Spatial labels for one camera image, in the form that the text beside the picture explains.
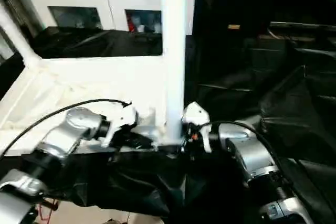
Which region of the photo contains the white plastic table top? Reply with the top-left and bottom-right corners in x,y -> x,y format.
0,55 -> 184,156

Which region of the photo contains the white plastic table leg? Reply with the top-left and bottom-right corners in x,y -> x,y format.
159,0 -> 188,146
0,1 -> 41,70

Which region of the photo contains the black plastic mat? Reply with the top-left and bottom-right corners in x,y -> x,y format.
0,25 -> 336,224

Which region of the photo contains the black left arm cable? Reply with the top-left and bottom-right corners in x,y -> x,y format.
0,98 -> 132,156

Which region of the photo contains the red floor cable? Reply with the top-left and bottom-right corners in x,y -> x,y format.
31,202 -> 54,220

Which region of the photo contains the black bench with silver rail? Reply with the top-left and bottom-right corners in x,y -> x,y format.
268,22 -> 336,57

